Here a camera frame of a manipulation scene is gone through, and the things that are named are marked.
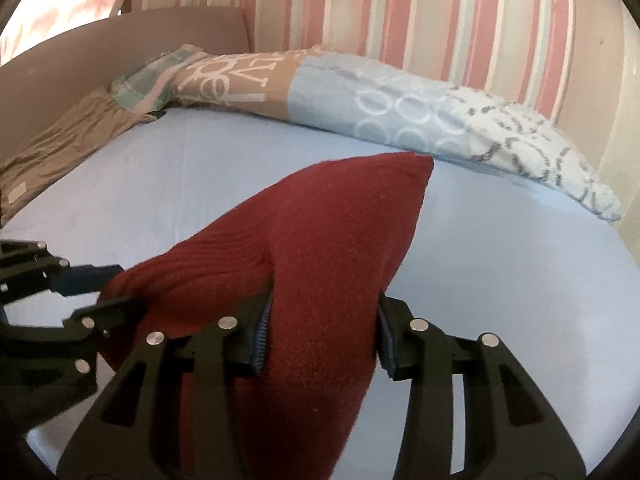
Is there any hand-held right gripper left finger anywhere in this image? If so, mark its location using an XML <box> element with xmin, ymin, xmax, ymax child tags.
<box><xmin>56</xmin><ymin>292</ymin><xmax>275</xmax><ymax>480</ymax></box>

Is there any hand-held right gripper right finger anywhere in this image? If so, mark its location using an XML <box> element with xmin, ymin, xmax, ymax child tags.
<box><xmin>377</xmin><ymin>292</ymin><xmax>587</xmax><ymax>480</ymax></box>

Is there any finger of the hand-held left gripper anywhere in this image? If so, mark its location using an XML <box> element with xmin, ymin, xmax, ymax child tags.
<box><xmin>0</xmin><ymin>296</ymin><xmax>151</xmax><ymax>430</ymax></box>
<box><xmin>0</xmin><ymin>240</ymin><xmax>124</xmax><ymax>307</ymax></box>

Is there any red knit sweater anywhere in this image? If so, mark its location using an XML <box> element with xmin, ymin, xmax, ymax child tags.
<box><xmin>97</xmin><ymin>152</ymin><xmax>435</xmax><ymax>480</ymax></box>

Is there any light blue bed sheet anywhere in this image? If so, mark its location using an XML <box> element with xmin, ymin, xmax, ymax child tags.
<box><xmin>0</xmin><ymin>107</ymin><xmax>640</xmax><ymax>478</ymax></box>

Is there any beige cloth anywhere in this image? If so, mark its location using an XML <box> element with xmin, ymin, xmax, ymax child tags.
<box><xmin>0</xmin><ymin>87</ymin><xmax>158</xmax><ymax>223</ymax></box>

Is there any brown bed headboard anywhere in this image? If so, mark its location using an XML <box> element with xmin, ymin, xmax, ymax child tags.
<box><xmin>0</xmin><ymin>7</ymin><xmax>253</xmax><ymax>163</ymax></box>

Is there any patchwork printed duvet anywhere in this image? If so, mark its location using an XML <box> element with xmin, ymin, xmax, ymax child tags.
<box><xmin>111</xmin><ymin>44</ymin><xmax>623</xmax><ymax>223</ymax></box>

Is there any pale patterned curtain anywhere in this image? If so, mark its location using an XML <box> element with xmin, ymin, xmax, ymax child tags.
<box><xmin>0</xmin><ymin>0</ymin><xmax>133</xmax><ymax>53</ymax></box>

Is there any cream wardrobe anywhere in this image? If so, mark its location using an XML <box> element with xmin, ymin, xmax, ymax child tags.
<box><xmin>555</xmin><ymin>0</ymin><xmax>633</xmax><ymax>176</ymax></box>

